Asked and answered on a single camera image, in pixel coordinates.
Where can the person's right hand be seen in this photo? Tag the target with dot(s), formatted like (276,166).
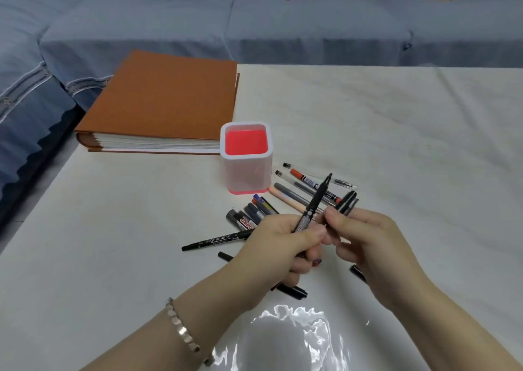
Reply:
(380,252)

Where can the person's left hand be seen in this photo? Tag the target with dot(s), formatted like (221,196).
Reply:
(265,260)

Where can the dark barrel gel pen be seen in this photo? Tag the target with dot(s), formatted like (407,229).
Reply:
(251,213)

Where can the black whiteboard marker pen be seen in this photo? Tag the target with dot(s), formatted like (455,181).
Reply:
(235,218)

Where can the peach barrel pen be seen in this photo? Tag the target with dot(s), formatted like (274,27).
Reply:
(282,197)

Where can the clear barrel gel pen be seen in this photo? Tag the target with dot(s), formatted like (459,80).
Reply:
(345,184)

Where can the red black marker pen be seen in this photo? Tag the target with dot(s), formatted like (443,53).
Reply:
(298,174)

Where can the red white pen holder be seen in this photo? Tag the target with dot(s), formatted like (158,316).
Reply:
(245,142)

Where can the person's right forearm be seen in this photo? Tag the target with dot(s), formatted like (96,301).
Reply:
(453,334)

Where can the white table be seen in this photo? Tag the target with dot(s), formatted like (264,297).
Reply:
(388,125)

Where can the orange cover binder album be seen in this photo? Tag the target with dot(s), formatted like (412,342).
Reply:
(163,95)

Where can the blue grey sofa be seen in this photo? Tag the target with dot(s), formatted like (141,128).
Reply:
(306,19)

